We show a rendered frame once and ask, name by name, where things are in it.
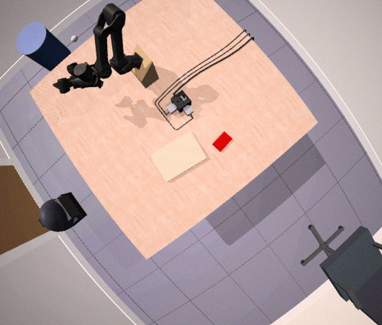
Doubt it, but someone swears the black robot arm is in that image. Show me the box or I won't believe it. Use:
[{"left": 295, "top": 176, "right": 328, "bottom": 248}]
[{"left": 67, "top": 3, "right": 143, "bottom": 89}]

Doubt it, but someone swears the red rectangular block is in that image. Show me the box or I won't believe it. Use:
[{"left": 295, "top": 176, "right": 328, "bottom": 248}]
[{"left": 213, "top": 132, "right": 232, "bottom": 152}]

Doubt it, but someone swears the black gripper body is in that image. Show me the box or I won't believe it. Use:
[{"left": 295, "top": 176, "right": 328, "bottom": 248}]
[{"left": 58, "top": 78, "right": 86, "bottom": 93}]

